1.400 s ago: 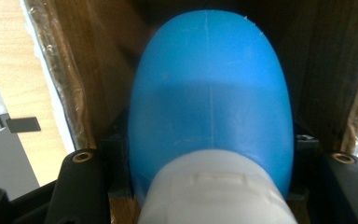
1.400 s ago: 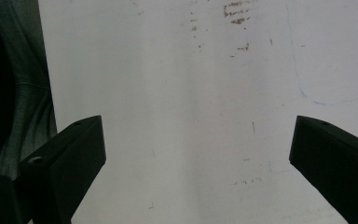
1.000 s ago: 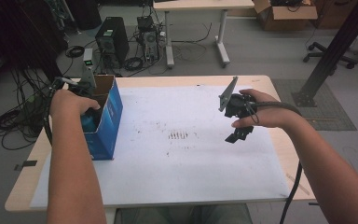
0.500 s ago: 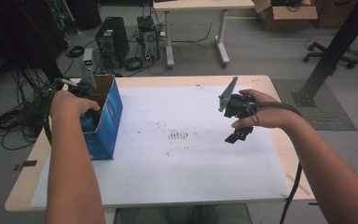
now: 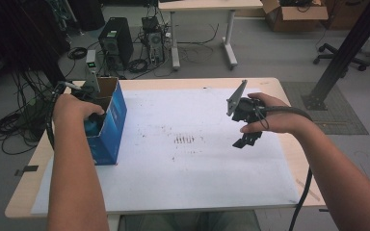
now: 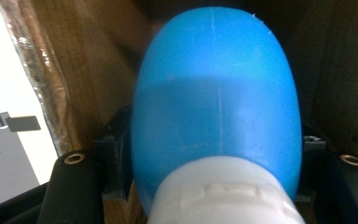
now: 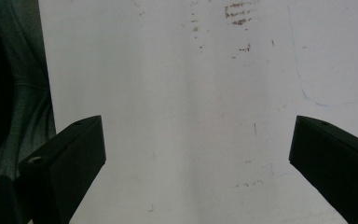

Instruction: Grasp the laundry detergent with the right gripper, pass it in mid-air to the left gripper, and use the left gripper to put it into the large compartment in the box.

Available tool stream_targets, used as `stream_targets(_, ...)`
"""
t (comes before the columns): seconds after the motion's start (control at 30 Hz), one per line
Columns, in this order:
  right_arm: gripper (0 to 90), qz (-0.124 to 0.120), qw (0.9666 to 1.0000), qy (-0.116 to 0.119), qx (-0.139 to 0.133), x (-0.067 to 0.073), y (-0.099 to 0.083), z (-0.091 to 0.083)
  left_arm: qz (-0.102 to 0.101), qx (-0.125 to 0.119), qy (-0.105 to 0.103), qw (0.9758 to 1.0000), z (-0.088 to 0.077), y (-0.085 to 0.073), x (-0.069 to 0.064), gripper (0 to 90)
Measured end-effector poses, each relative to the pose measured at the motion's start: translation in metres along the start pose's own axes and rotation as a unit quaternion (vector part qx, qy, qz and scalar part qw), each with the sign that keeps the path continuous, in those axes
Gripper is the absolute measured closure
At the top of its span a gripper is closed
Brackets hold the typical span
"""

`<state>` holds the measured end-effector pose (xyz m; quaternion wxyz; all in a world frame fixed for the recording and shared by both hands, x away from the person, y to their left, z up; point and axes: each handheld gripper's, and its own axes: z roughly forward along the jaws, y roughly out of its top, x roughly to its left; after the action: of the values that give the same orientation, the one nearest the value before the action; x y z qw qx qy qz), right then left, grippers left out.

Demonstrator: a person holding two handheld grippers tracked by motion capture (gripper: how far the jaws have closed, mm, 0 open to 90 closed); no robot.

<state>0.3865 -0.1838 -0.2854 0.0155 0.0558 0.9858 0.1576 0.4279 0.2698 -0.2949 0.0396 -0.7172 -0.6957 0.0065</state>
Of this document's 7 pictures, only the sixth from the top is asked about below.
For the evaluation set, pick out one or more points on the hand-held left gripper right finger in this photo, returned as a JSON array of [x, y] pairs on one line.
[[349, 193]]

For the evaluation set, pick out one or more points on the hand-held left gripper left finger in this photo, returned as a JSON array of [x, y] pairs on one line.
[[71, 189]]

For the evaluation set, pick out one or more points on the blue cardboard box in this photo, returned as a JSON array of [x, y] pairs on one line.
[[87, 62]]

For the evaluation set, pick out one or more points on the blue bottle with white cap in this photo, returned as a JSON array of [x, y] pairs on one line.
[[217, 93]]

